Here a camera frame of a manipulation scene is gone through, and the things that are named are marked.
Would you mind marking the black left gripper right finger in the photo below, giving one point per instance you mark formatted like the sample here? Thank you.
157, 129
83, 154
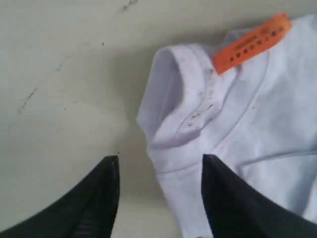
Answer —
236, 210

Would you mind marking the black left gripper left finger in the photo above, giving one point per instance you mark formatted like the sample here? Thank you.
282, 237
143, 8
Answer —
88, 210

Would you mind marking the orange clothing tag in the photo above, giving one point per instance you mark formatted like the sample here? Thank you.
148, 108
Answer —
252, 44

